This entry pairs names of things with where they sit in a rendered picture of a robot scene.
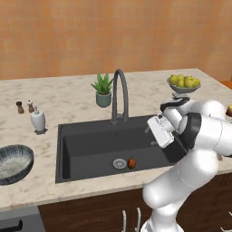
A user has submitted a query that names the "red bell pepper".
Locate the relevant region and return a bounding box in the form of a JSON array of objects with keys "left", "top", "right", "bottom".
[{"left": 127, "top": 156, "right": 137, "bottom": 169}]

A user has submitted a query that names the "silver sink drain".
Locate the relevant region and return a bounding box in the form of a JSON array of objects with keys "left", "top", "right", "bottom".
[{"left": 112, "top": 158, "right": 128, "bottom": 170}]

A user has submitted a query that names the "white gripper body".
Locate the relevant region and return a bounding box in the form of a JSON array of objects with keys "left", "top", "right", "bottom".
[{"left": 146, "top": 114, "right": 176, "bottom": 150}]

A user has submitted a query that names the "grey speckled bowl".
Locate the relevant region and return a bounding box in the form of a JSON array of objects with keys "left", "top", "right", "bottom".
[{"left": 0, "top": 144, "right": 35, "bottom": 186}]

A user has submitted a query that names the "brown pepper shaker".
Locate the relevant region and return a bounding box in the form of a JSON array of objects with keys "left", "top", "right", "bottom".
[{"left": 15, "top": 101, "right": 25, "bottom": 115}]

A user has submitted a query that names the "white soap dispenser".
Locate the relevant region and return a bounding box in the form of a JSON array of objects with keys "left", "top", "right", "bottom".
[{"left": 30, "top": 105, "right": 49, "bottom": 136}]

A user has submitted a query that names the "dark grey tap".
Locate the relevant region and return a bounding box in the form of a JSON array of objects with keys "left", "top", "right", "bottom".
[{"left": 111, "top": 69, "right": 131, "bottom": 125}]

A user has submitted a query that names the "green plant in grey pot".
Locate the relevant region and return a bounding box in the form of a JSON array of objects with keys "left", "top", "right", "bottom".
[{"left": 91, "top": 72, "right": 115, "bottom": 109}]

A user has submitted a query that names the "dark grey sink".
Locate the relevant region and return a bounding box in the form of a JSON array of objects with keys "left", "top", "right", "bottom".
[{"left": 54, "top": 114, "right": 189, "bottom": 184}]

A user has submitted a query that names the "grey fruit stand bowl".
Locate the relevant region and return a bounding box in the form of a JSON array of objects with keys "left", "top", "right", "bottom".
[{"left": 166, "top": 77, "right": 202, "bottom": 100}]

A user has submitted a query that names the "white salt shaker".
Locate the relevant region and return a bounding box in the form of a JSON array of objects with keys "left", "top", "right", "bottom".
[{"left": 26, "top": 100, "right": 35, "bottom": 114}]

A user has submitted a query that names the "grey dishwasher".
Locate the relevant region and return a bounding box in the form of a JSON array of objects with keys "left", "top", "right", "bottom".
[{"left": 0, "top": 206, "right": 46, "bottom": 232}]

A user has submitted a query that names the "dark wood cupboard door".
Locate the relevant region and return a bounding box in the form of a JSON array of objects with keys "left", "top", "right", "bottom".
[
  {"left": 131, "top": 172, "right": 232, "bottom": 232},
  {"left": 38, "top": 188, "right": 133, "bottom": 232}
]

